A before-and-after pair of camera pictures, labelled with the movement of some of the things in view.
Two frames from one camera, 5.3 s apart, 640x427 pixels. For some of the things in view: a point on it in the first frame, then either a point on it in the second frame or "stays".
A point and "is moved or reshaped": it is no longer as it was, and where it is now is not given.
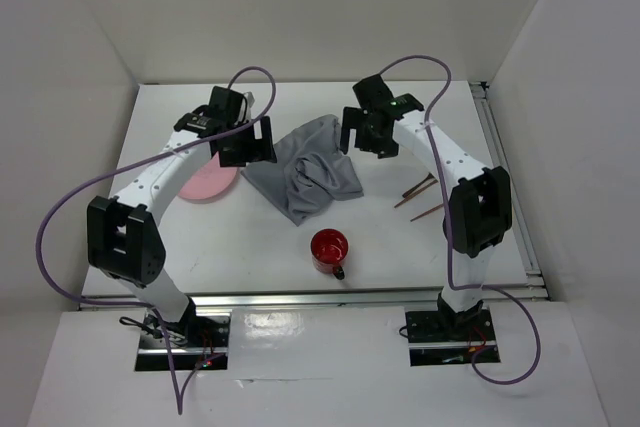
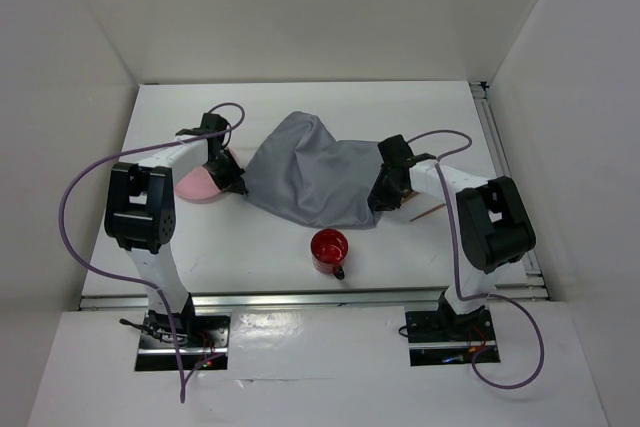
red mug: x=329 y=249 stays
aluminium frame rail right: x=509 y=189 stays
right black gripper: x=384 y=147 -> x=388 y=203
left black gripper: x=259 y=149 -> x=232 y=181
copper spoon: x=430 y=176 is moved or reshaped
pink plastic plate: x=209 y=179 stays
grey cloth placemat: x=310 y=171 is moved or reshaped
